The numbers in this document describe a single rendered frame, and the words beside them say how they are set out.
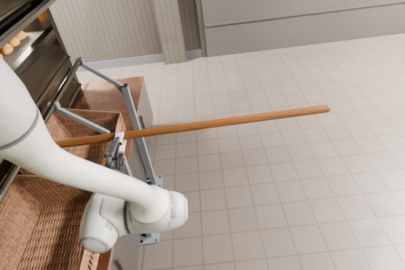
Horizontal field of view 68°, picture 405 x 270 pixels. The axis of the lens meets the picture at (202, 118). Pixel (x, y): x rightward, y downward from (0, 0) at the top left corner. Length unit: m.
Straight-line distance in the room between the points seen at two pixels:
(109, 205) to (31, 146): 0.39
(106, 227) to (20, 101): 0.47
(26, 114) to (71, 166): 0.18
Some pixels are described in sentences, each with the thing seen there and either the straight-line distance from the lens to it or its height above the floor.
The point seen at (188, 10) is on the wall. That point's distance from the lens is 4.20.
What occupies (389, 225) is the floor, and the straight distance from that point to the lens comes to 2.46.
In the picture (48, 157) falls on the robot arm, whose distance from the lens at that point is 0.59.
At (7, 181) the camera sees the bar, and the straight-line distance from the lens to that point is 1.26.
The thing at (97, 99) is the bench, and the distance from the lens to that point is 2.72.
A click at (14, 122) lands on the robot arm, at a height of 1.67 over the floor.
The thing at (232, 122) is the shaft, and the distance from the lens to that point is 1.13.
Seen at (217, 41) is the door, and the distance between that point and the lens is 4.32.
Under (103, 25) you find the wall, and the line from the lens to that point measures 4.40.
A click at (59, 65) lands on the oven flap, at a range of 2.57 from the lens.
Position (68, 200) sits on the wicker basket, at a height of 0.60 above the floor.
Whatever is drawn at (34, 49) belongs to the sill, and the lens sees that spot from 2.35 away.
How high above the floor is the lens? 1.90
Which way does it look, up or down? 37 degrees down
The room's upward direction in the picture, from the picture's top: 8 degrees counter-clockwise
